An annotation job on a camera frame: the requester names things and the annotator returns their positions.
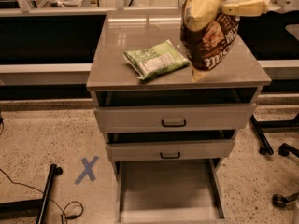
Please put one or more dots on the grey drawer cabinet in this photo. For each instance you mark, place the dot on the grey drawer cabinet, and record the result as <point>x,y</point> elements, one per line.
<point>151,104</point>

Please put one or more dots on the brown chip bag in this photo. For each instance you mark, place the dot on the brown chip bag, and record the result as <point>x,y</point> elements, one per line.
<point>207,34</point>

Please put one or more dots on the top grey drawer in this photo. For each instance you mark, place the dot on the top grey drawer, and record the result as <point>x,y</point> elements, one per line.
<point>169,118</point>

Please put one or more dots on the bottom grey drawer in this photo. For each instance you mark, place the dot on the bottom grey drawer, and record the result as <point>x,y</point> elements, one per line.
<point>169,192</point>

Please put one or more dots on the black stand leg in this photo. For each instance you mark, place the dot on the black stand leg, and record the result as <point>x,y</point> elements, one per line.
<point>265,148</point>
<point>35,207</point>

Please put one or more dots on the black caster leg lower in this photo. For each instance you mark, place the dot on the black caster leg lower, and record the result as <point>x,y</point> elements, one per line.
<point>281,201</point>

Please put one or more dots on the black stand leg right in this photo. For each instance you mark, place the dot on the black stand leg right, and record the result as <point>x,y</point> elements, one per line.
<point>265,148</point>

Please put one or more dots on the middle grey drawer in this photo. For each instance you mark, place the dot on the middle grey drawer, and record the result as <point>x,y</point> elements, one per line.
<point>160,151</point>

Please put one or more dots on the grey drawer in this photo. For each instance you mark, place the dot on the grey drawer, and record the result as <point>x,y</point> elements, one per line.
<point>169,192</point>
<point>169,118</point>
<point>160,151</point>

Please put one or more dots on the black caster leg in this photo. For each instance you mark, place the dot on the black caster leg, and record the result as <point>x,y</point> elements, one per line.
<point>281,201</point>
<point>285,149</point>

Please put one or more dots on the black caster leg upper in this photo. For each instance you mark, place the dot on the black caster leg upper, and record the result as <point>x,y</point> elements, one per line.
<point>285,149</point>

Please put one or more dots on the blue tape cross mark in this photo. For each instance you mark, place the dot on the blue tape cross mark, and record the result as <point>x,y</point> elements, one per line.
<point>87,169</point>

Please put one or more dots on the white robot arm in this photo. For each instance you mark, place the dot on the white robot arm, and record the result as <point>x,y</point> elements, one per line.
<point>279,6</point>

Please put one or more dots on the black stand leg left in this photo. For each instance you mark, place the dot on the black stand leg left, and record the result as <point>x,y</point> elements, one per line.
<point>35,207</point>

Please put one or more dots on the green chip bag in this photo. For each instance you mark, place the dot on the green chip bag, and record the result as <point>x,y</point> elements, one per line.
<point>160,59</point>

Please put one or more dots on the metal railing frame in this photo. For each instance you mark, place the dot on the metal railing frame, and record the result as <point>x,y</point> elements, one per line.
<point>93,8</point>

